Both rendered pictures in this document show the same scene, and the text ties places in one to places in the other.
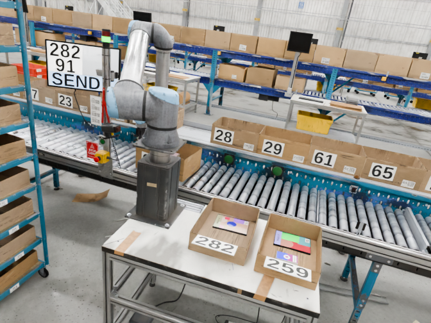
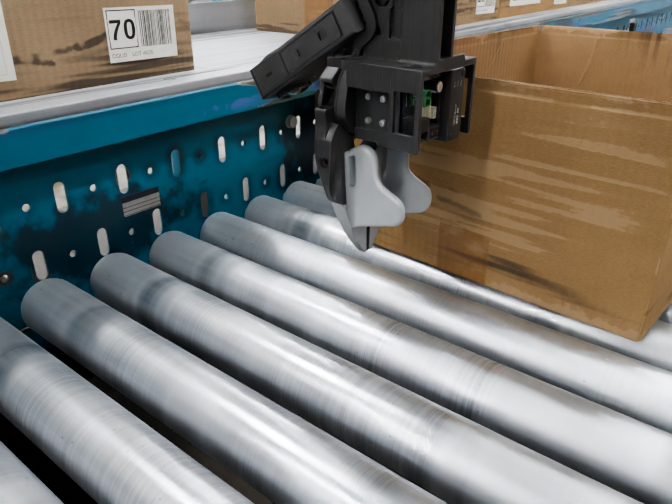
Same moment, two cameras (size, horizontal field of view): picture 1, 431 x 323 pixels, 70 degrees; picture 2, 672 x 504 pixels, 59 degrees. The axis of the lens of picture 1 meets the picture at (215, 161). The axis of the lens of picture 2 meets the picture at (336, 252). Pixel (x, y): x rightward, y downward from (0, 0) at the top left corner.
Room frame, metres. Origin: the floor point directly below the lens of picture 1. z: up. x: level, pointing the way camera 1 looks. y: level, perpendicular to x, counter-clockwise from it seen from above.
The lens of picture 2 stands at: (2.09, 0.99, 1.00)
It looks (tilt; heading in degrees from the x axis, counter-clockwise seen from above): 26 degrees down; 293
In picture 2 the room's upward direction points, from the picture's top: straight up
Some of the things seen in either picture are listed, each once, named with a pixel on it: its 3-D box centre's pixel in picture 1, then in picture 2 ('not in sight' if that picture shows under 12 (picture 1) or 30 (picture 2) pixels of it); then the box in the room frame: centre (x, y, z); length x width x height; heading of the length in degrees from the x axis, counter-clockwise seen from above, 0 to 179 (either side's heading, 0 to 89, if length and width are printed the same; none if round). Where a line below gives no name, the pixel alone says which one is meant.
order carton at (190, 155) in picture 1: (169, 157); (574, 137); (2.11, 0.34, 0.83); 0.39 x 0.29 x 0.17; 71
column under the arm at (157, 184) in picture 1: (158, 186); not in sight; (1.50, 0.29, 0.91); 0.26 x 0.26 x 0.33; 77
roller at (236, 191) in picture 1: (239, 186); not in sight; (2.01, -0.20, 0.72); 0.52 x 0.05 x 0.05; 165
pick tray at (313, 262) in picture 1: (290, 247); not in sight; (1.28, -0.43, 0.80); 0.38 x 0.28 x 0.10; 165
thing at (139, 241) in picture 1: (219, 241); not in sight; (1.33, -0.08, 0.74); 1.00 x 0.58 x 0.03; 77
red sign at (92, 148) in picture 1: (96, 151); not in sight; (1.99, 0.84, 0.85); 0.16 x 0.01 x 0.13; 75
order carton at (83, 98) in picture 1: (83, 99); not in sight; (2.91, 1.34, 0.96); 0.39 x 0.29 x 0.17; 74
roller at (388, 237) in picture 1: (383, 223); not in sight; (1.75, -1.14, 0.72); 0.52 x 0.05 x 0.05; 165
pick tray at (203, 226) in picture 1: (226, 227); not in sight; (1.37, -0.11, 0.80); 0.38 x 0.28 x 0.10; 166
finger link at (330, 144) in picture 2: not in sight; (344, 142); (2.25, 0.61, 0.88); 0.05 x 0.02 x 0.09; 75
